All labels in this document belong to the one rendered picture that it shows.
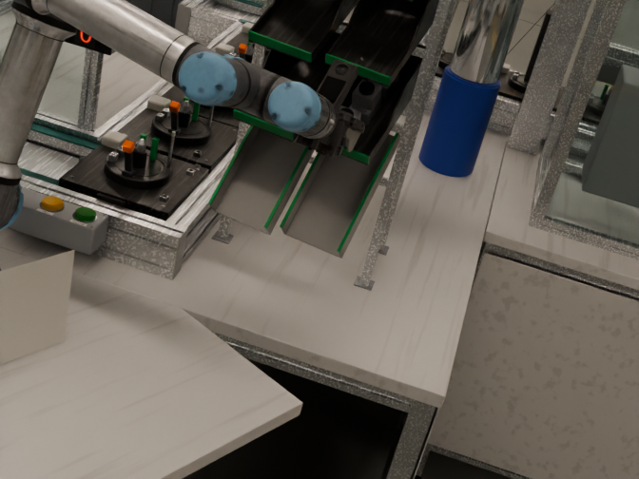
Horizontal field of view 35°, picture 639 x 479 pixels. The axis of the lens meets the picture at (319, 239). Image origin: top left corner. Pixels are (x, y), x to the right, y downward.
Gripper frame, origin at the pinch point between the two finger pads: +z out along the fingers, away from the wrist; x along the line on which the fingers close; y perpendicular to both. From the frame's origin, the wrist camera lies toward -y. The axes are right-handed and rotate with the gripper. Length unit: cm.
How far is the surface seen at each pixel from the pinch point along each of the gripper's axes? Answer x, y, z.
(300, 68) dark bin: -15.7, -7.2, 10.7
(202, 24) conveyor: -87, -18, 115
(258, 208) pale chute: -12.8, 22.1, 6.9
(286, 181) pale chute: -9.9, 15.0, 9.5
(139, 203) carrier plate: -35.1, 29.5, 1.9
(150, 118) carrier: -55, 13, 36
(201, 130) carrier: -41, 12, 34
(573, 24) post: 24, -52, 107
